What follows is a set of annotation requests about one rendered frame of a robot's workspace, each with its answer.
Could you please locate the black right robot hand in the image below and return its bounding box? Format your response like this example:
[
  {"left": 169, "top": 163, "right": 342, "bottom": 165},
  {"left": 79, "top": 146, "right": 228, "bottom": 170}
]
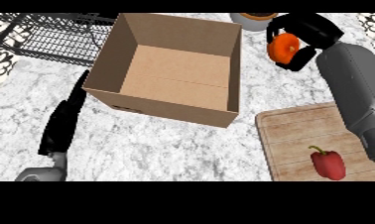
[{"left": 266, "top": 12, "right": 346, "bottom": 72}]

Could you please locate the orange squash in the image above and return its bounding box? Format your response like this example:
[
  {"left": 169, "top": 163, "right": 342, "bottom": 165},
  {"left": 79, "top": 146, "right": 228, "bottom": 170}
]
[{"left": 268, "top": 33, "right": 302, "bottom": 64}]

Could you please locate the brown cardboard box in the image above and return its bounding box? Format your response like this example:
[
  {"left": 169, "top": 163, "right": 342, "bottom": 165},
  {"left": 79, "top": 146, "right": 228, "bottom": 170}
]
[{"left": 82, "top": 12, "right": 246, "bottom": 129}]

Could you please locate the wooden cutting board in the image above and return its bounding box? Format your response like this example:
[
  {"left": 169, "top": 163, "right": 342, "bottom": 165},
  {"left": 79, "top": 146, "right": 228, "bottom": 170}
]
[{"left": 256, "top": 101, "right": 375, "bottom": 182}]

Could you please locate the white patterned object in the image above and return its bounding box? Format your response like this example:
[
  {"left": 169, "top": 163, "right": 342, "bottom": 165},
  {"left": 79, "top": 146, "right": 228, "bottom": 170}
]
[
  {"left": 357, "top": 12, "right": 375, "bottom": 34},
  {"left": 0, "top": 48, "right": 21, "bottom": 87}
]

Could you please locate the grey pot with brown rim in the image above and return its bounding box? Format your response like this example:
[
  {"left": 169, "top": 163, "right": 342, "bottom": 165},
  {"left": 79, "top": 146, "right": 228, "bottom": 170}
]
[{"left": 230, "top": 12, "right": 281, "bottom": 33}]

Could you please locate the red bell pepper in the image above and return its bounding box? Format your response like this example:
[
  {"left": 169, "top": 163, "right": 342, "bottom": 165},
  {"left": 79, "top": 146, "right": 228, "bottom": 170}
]
[{"left": 306, "top": 145, "right": 348, "bottom": 181}]

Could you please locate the black wire basket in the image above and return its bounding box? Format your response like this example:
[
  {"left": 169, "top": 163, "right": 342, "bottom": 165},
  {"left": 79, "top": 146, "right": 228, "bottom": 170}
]
[{"left": 0, "top": 12, "right": 119, "bottom": 67}]

